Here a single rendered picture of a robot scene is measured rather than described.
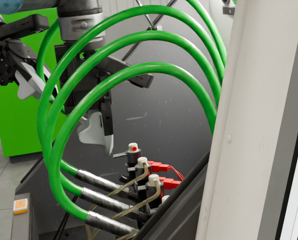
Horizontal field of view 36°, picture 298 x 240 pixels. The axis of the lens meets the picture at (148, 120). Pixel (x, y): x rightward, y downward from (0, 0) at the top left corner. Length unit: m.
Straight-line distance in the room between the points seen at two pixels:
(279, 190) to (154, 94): 0.83
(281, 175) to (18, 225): 0.77
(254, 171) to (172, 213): 0.15
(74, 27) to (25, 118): 3.41
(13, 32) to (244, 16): 0.60
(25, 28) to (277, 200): 0.70
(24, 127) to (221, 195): 3.76
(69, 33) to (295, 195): 0.52
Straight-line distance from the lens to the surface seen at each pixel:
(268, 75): 0.40
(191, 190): 0.52
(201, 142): 1.24
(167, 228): 0.53
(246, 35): 0.45
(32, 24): 0.95
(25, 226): 1.04
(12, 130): 4.19
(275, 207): 0.37
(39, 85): 0.93
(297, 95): 0.35
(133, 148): 0.85
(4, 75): 0.98
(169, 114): 1.19
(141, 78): 0.81
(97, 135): 0.82
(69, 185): 0.69
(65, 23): 0.78
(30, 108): 4.13
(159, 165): 0.84
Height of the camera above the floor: 1.42
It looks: 16 degrees down
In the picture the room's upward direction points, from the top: 6 degrees counter-clockwise
